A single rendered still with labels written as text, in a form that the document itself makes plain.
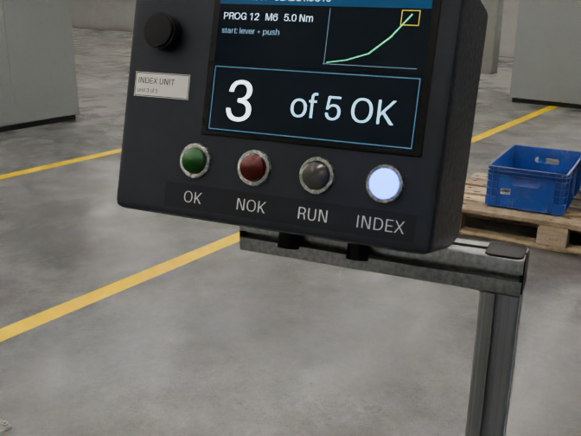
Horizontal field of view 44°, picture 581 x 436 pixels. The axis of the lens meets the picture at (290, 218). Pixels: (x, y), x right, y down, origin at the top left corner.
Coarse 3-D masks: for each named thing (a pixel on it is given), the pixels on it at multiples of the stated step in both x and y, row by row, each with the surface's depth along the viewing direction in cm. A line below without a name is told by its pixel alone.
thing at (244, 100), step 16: (224, 64) 54; (224, 80) 54; (240, 80) 53; (256, 80) 53; (224, 96) 54; (240, 96) 53; (256, 96) 53; (208, 112) 54; (224, 112) 54; (240, 112) 53; (256, 112) 53; (208, 128) 54; (224, 128) 54; (240, 128) 53; (256, 128) 53
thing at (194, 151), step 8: (192, 144) 55; (200, 144) 55; (184, 152) 55; (192, 152) 54; (200, 152) 54; (208, 152) 54; (184, 160) 55; (192, 160) 54; (200, 160) 54; (208, 160) 54; (184, 168) 55; (192, 168) 54; (200, 168) 54; (208, 168) 54; (192, 176) 55; (200, 176) 55
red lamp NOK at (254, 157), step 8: (248, 152) 53; (256, 152) 53; (264, 152) 53; (240, 160) 53; (248, 160) 52; (256, 160) 52; (264, 160) 53; (240, 168) 53; (248, 168) 52; (256, 168) 52; (264, 168) 52; (240, 176) 53; (248, 176) 53; (256, 176) 52; (264, 176) 53; (248, 184) 53; (256, 184) 53
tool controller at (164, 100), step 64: (192, 0) 55; (256, 0) 53; (320, 0) 51; (384, 0) 49; (448, 0) 47; (192, 64) 55; (256, 64) 53; (320, 64) 51; (384, 64) 49; (448, 64) 48; (128, 128) 57; (192, 128) 55; (320, 128) 51; (384, 128) 49; (448, 128) 48; (128, 192) 58; (192, 192) 55; (256, 192) 53; (448, 192) 51
